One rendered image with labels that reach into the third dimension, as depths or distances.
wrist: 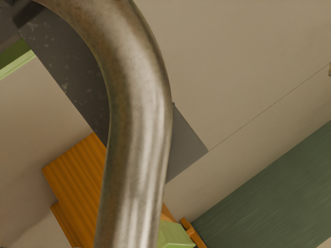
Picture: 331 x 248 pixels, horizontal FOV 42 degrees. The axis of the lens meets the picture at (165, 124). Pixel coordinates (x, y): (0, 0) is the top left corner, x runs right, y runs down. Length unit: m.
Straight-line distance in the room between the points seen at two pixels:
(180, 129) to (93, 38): 0.07
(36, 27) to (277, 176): 6.23
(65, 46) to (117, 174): 0.09
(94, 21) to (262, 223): 6.14
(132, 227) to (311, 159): 6.35
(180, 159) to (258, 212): 6.09
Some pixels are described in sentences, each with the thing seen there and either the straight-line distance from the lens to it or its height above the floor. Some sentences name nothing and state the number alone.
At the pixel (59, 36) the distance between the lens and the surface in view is 0.25.
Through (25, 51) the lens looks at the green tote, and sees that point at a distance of 0.39.
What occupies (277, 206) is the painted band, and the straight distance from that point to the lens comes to 6.35.
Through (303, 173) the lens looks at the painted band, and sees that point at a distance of 6.47.
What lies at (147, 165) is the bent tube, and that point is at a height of 1.14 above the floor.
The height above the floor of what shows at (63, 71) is 1.06.
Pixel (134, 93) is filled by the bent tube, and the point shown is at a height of 1.12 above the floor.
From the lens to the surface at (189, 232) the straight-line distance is 5.71.
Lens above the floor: 1.21
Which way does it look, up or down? 23 degrees down
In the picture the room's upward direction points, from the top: 143 degrees clockwise
